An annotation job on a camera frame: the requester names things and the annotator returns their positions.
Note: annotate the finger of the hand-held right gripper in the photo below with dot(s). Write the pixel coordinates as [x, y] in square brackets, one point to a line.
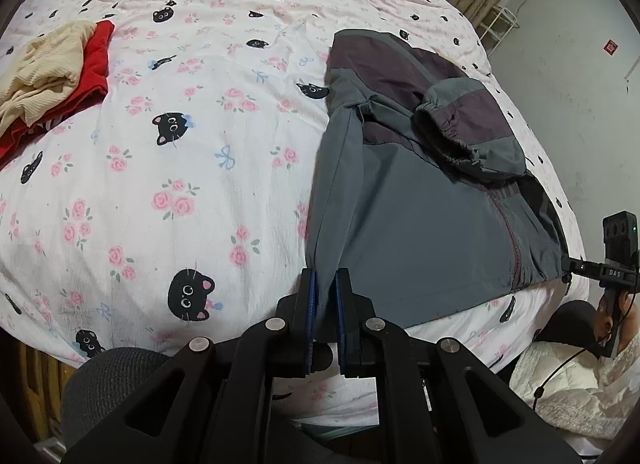
[582, 268]

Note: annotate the beige garment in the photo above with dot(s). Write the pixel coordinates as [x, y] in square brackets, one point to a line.
[45, 63]

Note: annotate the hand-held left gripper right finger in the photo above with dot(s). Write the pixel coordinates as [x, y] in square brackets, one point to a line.
[352, 339]

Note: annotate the red garment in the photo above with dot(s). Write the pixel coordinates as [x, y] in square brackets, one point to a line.
[95, 73]

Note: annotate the person's right leg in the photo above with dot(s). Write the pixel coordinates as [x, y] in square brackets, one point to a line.
[570, 321]

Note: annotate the white shelf rack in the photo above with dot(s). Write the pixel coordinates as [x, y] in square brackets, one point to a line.
[505, 13]

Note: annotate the pink cat print blanket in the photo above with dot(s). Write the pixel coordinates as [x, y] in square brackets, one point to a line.
[175, 183]

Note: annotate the person's right hand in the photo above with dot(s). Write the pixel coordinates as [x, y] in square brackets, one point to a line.
[602, 324]

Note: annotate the person's right forearm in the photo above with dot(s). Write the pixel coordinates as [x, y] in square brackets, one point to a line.
[625, 366]

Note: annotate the person's leg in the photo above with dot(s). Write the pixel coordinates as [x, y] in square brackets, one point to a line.
[570, 321]
[105, 379]

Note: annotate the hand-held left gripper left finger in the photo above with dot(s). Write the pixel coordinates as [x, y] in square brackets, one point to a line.
[295, 334]

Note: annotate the red wall sticker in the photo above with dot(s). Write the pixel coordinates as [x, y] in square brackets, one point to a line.
[610, 47]

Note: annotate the person's left leg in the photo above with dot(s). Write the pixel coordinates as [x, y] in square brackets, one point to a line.
[105, 379]

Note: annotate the purple and grey jacket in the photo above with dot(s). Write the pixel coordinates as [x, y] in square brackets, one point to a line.
[425, 214]

